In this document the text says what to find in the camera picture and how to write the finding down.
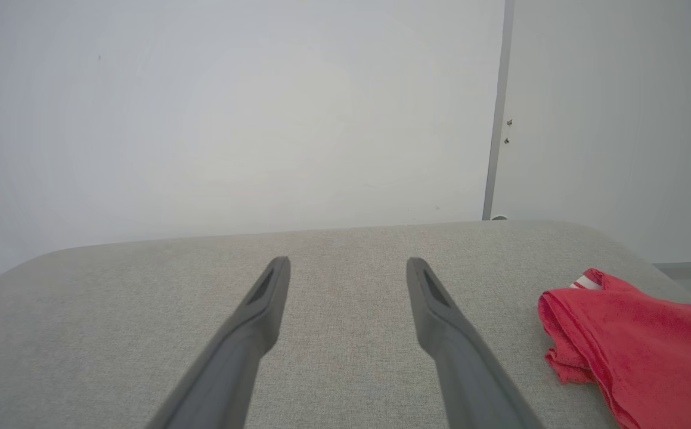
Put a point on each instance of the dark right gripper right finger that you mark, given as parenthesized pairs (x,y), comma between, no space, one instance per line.
(464,369)

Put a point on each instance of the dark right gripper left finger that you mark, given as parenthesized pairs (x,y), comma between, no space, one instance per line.
(232,363)

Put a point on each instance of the red Bulls 23 jersey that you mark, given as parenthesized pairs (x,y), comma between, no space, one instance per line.
(649,351)

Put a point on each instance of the grey wall trim strip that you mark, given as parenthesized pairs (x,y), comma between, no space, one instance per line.
(499,89)

